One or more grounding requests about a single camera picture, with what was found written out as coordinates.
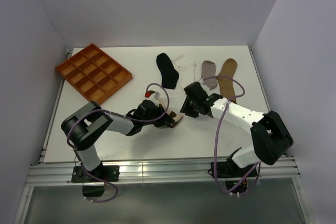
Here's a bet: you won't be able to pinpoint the tan brown sock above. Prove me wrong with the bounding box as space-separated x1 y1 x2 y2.
217 58 237 103

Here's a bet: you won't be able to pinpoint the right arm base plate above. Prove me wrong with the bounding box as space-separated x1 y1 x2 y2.
207 161 257 178

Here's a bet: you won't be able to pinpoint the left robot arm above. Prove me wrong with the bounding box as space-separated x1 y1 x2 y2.
61 100 176 182

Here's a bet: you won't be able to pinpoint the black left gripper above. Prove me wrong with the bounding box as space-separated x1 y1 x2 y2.
142 104 174 128

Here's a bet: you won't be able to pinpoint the black sock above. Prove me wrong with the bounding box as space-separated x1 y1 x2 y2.
156 53 179 89

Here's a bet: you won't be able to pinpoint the aluminium frame rail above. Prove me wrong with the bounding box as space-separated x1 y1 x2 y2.
25 157 300 187

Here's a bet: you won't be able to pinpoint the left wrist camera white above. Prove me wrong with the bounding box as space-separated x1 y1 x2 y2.
144 90 161 104

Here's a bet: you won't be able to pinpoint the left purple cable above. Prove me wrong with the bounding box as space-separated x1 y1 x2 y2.
67 83 169 204

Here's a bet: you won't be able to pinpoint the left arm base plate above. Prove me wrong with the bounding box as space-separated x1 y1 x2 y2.
71 165 120 183

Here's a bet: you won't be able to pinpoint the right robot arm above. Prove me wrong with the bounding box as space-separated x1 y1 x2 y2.
181 82 293 178

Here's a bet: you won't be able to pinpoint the cream brown striped sock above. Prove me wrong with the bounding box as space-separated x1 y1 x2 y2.
168 111 185 128

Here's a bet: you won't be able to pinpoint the orange compartment tray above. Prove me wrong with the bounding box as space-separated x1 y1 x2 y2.
55 44 133 105

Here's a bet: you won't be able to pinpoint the grey sock red stripes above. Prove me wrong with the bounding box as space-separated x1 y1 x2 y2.
201 60 217 90

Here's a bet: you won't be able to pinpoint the white sock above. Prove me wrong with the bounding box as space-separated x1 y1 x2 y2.
173 55 196 89

